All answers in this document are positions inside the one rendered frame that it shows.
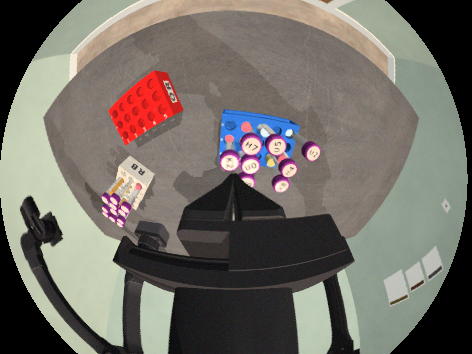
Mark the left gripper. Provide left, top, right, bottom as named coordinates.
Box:
left=41, top=212, right=63, bottom=247

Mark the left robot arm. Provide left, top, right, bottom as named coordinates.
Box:
left=20, top=196, right=167, bottom=354

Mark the test tube with purple cap and amber liquid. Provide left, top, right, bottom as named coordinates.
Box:
left=102, top=177, right=124, bottom=204

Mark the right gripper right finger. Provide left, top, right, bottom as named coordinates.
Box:
left=234, top=173, right=286, bottom=221

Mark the white test tube rack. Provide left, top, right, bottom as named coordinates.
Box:
left=116, top=156, right=154, bottom=209

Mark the red tube rack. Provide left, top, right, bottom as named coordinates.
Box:
left=109, top=71, right=183, bottom=145

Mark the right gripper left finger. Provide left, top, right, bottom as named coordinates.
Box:
left=181, top=173, right=234, bottom=221

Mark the blue test tube rack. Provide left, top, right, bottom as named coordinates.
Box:
left=219, top=109, right=300, bottom=167

